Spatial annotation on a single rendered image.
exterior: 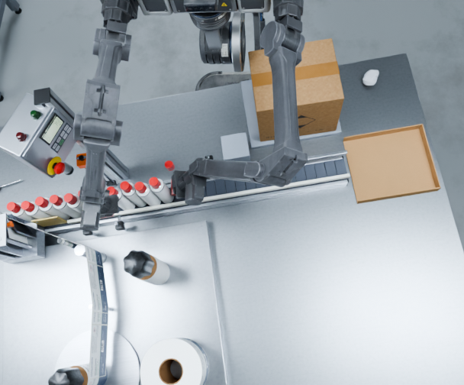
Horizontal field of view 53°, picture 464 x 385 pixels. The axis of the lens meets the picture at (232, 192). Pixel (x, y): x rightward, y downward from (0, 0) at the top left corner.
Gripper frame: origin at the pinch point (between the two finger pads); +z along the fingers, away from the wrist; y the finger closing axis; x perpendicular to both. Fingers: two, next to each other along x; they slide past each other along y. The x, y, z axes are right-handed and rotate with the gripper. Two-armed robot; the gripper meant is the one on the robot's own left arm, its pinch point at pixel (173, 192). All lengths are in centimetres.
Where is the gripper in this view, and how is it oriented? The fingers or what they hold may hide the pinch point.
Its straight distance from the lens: 175.5
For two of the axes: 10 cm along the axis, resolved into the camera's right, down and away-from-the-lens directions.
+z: -5.1, 3.3, 8.0
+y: 1.5, 9.4, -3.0
